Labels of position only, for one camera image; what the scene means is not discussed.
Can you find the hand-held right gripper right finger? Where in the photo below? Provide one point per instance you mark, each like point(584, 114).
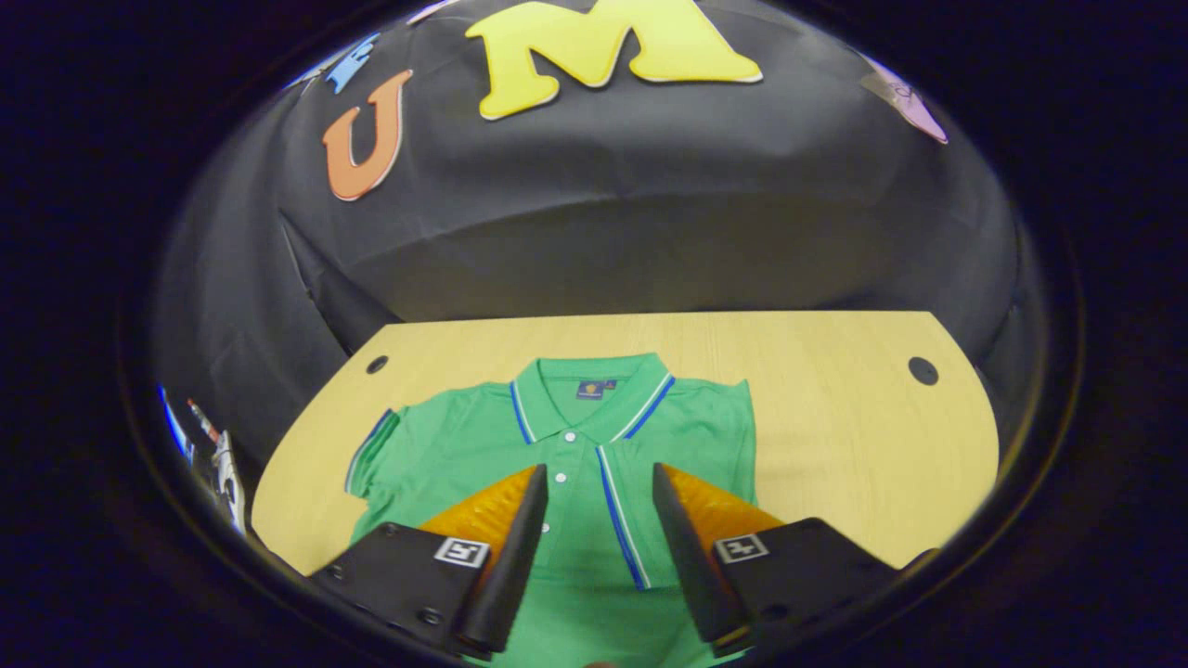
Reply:
point(691, 557)

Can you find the black backdrop cloth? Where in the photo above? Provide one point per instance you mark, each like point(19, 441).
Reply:
point(650, 232)

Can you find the green polo T-shirt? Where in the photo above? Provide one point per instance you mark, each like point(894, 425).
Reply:
point(445, 445)

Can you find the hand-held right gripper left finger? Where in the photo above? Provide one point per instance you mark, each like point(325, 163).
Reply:
point(515, 557)

